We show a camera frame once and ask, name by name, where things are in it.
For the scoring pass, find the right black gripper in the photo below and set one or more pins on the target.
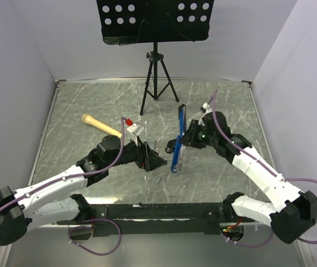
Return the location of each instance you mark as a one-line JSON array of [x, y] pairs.
[[190, 137]]

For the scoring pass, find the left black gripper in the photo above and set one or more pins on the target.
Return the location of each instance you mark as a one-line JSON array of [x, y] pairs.
[[148, 161]]

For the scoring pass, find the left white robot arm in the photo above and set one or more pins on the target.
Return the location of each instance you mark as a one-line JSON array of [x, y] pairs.
[[54, 199]]

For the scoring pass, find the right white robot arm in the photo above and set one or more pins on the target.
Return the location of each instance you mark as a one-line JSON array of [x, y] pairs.
[[290, 212]]

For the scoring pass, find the black stapler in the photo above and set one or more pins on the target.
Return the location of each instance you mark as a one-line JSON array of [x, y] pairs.
[[170, 146]]

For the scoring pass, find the beige toy microphone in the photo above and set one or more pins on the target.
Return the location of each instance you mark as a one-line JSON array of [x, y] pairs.
[[89, 120]]

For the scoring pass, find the black music stand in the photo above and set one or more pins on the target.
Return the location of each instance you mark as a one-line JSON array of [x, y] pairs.
[[151, 21]]

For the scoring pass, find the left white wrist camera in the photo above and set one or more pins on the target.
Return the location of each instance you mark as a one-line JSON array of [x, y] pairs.
[[135, 129]]

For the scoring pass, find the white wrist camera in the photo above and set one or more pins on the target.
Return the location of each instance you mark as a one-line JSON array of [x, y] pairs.
[[135, 129], [206, 108]]

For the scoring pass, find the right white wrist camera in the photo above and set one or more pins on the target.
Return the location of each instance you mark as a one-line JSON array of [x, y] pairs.
[[206, 108]]

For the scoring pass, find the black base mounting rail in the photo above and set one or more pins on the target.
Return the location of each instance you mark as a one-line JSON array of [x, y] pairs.
[[207, 218]]

